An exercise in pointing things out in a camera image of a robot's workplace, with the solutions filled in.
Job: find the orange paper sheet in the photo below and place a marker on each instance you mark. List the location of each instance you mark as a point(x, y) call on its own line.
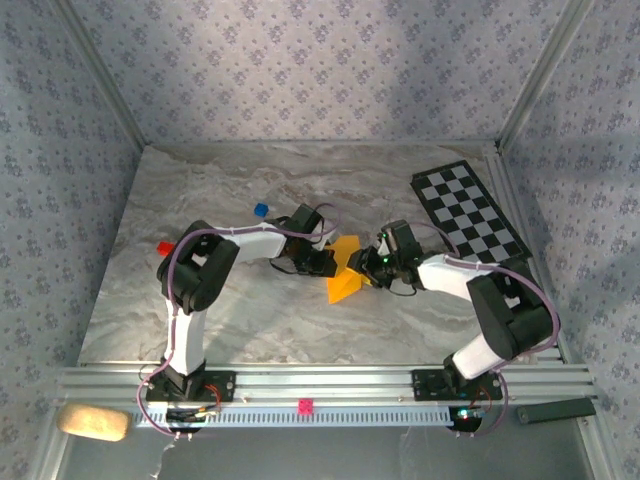
point(342, 290)

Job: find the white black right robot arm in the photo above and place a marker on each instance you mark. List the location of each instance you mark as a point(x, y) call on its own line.
point(445, 277)

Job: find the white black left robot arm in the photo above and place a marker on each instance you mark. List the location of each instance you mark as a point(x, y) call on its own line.
point(260, 242)

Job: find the small blue cube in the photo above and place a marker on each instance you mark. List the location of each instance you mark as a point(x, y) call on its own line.
point(260, 209)

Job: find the black white checkerboard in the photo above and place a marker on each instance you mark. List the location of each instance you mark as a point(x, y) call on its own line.
point(470, 215)

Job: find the small pink block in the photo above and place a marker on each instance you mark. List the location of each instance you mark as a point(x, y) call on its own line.
point(305, 406)

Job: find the small red cube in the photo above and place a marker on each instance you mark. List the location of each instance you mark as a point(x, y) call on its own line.
point(163, 248)

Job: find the black flat bar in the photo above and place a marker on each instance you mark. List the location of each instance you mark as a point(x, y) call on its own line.
point(555, 411)

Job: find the tan sponge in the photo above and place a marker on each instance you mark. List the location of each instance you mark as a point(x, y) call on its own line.
point(92, 422)

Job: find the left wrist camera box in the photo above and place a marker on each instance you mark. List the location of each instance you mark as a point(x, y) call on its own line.
point(326, 241)

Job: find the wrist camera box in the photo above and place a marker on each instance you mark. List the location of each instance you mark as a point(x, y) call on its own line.
point(326, 241)
point(383, 246)

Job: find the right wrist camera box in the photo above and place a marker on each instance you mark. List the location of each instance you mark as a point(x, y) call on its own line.
point(383, 246)

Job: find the long aluminium mounting rail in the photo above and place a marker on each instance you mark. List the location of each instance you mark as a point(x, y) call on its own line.
point(325, 382)

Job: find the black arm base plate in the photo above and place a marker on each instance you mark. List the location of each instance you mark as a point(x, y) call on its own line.
point(225, 385)
point(425, 385)

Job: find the aluminium frame post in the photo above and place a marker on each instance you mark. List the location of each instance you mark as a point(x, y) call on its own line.
point(540, 75)
point(102, 75)

